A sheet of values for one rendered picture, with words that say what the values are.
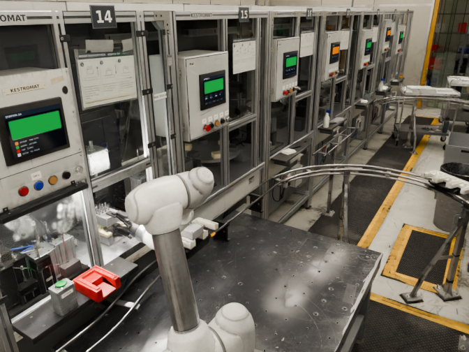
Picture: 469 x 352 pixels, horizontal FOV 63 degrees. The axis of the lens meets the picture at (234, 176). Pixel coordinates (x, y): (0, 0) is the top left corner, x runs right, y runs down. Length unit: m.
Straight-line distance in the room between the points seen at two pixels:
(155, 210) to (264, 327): 0.88
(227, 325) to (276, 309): 0.50
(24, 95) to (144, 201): 0.59
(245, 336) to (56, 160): 1.00
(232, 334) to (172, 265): 0.38
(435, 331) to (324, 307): 1.25
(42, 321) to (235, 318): 0.76
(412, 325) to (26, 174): 2.58
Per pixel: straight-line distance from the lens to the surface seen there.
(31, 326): 1.78
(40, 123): 1.58
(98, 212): 2.13
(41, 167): 1.63
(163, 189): 1.30
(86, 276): 1.87
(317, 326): 1.95
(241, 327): 1.57
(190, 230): 2.14
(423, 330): 3.11
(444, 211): 4.31
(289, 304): 2.04
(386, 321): 3.09
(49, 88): 1.61
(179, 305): 1.44
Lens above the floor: 2.02
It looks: 23 degrees down
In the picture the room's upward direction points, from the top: 1 degrees counter-clockwise
